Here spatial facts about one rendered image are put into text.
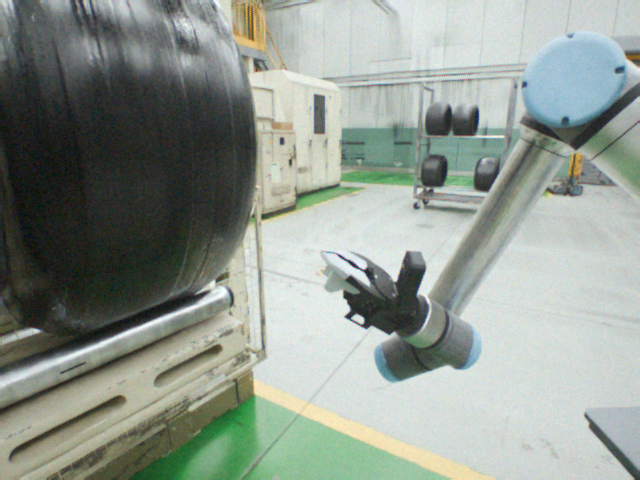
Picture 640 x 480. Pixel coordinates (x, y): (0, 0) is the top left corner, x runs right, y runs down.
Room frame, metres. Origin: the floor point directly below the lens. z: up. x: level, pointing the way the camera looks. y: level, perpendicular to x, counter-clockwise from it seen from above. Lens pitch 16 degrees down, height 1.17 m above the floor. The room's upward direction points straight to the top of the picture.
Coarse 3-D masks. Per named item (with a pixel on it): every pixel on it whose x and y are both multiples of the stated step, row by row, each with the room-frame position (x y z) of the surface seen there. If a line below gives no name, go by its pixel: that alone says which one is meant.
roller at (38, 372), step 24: (216, 288) 0.56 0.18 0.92; (168, 312) 0.48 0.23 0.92; (192, 312) 0.50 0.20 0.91; (216, 312) 0.54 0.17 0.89; (96, 336) 0.41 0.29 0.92; (120, 336) 0.42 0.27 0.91; (144, 336) 0.44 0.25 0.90; (24, 360) 0.35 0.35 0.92; (48, 360) 0.36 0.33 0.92; (72, 360) 0.37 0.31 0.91; (96, 360) 0.39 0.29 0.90; (0, 384) 0.32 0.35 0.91; (24, 384) 0.33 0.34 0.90; (48, 384) 0.35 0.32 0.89; (0, 408) 0.31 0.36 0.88
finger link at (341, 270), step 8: (328, 256) 0.53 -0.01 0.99; (336, 256) 0.53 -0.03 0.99; (328, 264) 0.52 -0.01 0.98; (336, 264) 0.52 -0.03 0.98; (344, 264) 0.52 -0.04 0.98; (336, 272) 0.52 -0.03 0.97; (344, 272) 0.51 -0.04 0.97; (352, 272) 0.52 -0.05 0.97; (360, 272) 0.54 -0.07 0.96; (328, 280) 0.53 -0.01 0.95; (336, 280) 0.53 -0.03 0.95; (344, 280) 0.53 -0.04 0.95; (360, 280) 0.52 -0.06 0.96; (368, 280) 0.53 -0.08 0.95; (328, 288) 0.53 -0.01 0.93; (336, 288) 0.53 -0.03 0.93; (344, 288) 0.53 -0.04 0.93; (352, 288) 0.53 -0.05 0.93
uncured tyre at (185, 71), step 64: (0, 0) 0.32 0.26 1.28; (64, 0) 0.34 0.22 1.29; (128, 0) 0.38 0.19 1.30; (192, 0) 0.46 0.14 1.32; (0, 64) 0.30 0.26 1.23; (64, 64) 0.32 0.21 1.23; (128, 64) 0.35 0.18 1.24; (192, 64) 0.41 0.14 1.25; (0, 128) 0.30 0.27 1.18; (64, 128) 0.31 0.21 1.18; (128, 128) 0.34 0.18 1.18; (192, 128) 0.39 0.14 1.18; (256, 128) 0.50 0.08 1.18; (0, 192) 0.32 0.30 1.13; (64, 192) 0.31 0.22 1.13; (128, 192) 0.34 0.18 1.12; (192, 192) 0.39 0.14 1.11; (0, 256) 0.51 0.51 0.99; (64, 256) 0.32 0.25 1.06; (128, 256) 0.35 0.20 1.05; (192, 256) 0.42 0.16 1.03; (64, 320) 0.36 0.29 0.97
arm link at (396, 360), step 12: (396, 336) 0.67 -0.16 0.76; (384, 348) 0.66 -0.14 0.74; (396, 348) 0.63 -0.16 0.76; (408, 348) 0.61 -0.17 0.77; (384, 360) 0.64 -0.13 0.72; (396, 360) 0.62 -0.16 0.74; (408, 360) 0.61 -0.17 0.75; (420, 360) 0.59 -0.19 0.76; (384, 372) 0.64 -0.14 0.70; (396, 372) 0.62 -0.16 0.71; (408, 372) 0.61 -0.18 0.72; (420, 372) 0.60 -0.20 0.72
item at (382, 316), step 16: (368, 272) 0.56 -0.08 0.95; (384, 272) 0.58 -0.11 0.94; (384, 288) 0.54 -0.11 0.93; (352, 304) 0.54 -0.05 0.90; (368, 304) 0.54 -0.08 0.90; (384, 304) 0.53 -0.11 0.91; (416, 304) 0.57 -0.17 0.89; (352, 320) 0.54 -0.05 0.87; (368, 320) 0.54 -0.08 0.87; (384, 320) 0.56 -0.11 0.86; (400, 320) 0.57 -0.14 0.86; (416, 320) 0.55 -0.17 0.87
